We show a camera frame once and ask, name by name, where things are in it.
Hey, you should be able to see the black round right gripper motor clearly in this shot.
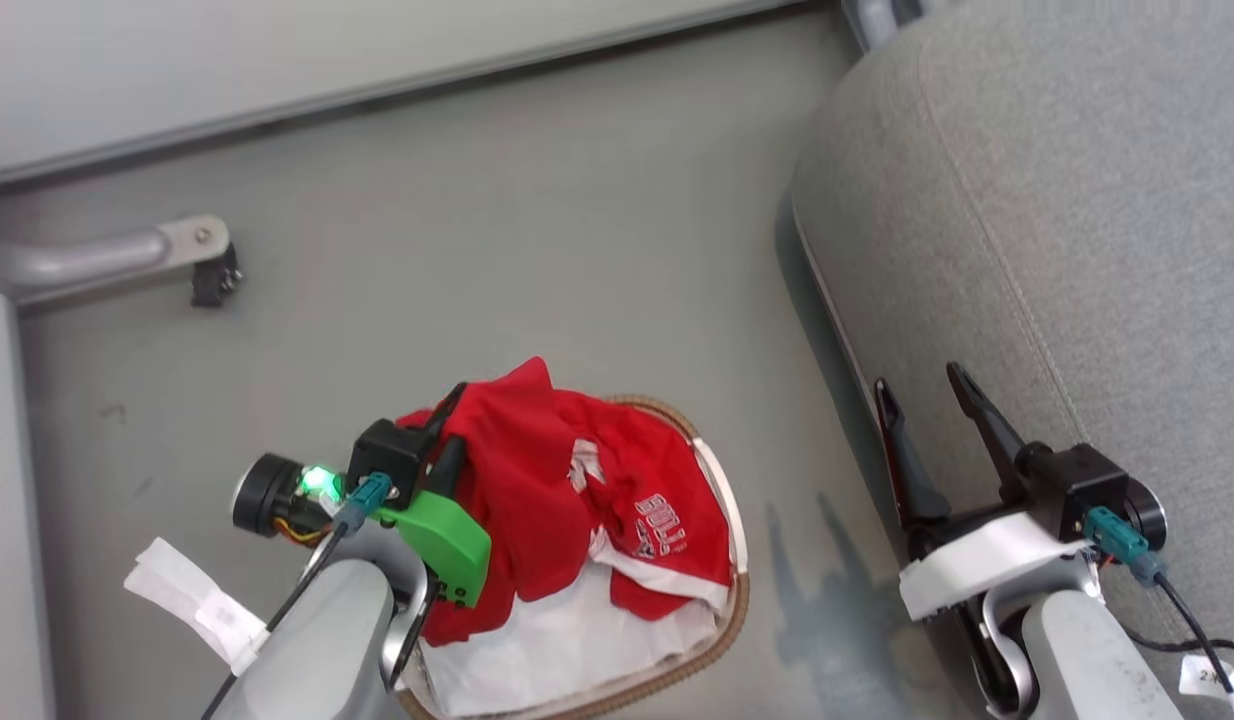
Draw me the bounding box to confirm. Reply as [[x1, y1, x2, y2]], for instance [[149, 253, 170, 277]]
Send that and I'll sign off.
[[1125, 478, 1169, 553]]

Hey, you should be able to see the white garment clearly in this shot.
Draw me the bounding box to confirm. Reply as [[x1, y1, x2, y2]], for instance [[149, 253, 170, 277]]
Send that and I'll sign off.
[[415, 525, 730, 717]]

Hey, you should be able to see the grey partition post with foot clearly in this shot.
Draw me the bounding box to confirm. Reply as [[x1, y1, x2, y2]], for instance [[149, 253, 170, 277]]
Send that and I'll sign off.
[[0, 214, 230, 303]]

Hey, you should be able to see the grey partition bottom rail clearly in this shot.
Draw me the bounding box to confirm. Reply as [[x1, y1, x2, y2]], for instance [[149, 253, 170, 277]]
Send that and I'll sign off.
[[0, 0, 813, 187]]

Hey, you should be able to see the grey fabric sofa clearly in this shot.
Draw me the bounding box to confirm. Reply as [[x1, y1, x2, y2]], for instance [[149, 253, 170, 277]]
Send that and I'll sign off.
[[790, 0, 1234, 720]]

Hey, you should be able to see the small white paper tag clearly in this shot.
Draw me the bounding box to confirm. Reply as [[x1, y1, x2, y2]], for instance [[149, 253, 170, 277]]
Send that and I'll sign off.
[[1177, 654, 1234, 698]]

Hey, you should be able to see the large white paper tag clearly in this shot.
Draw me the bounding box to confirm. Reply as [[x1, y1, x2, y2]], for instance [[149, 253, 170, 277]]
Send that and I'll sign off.
[[124, 537, 270, 678]]

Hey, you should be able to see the black round left gripper motor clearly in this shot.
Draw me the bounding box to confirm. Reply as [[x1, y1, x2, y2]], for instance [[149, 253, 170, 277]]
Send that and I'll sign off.
[[231, 452, 344, 541]]

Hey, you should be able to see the black caster wheel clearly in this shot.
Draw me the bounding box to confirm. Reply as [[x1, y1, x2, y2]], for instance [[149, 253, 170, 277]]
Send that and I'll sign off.
[[189, 243, 244, 309]]

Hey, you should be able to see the woven laundry basket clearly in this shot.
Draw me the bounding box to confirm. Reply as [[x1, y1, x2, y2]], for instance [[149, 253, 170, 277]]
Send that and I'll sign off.
[[397, 394, 751, 720]]

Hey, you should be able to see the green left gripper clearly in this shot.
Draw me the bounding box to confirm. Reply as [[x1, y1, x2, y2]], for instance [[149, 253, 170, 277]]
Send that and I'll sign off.
[[375, 382, 494, 610]]

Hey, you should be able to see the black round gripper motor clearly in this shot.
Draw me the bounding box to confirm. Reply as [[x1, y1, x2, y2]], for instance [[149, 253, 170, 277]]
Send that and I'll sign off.
[[1125, 478, 1169, 553], [231, 452, 344, 541]]

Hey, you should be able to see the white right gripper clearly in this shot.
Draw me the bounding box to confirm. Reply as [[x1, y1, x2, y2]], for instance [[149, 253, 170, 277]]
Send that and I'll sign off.
[[874, 361, 1091, 622]]

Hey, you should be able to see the thin black cable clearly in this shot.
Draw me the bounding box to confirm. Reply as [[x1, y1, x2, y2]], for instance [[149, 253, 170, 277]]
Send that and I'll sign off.
[[1125, 628, 1234, 661]]

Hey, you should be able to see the red sports jersey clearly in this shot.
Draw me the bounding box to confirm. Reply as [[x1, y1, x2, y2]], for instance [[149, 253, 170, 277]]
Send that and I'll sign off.
[[395, 356, 734, 647]]

